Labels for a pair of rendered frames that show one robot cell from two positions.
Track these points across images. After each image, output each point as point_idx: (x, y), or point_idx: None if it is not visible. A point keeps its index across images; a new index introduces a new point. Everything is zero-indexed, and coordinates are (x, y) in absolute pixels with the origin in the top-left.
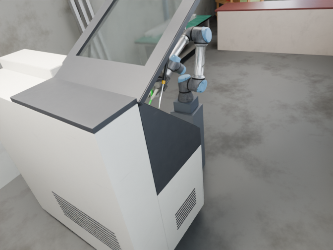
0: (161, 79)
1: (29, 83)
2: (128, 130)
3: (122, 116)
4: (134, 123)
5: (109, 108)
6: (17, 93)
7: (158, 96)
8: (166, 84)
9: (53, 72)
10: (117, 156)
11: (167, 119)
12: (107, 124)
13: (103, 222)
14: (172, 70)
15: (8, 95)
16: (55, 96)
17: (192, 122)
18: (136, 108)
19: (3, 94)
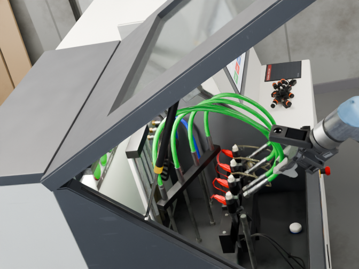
0: (300, 144)
1: (112, 31)
2: (26, 217)
3: (6, 189)
4: (40, 211)
5: (2, 162)
6: (76, 45)
7: (294, 177)
8: (323, 160)
9: (122, 31)
10: (3, 243)
11: (157, 246)
12: None
13: None
14: (331, 136)
15: (65, 44)
16: (45, 87)
17: None
18: (43, 190)
19: (68, 39)
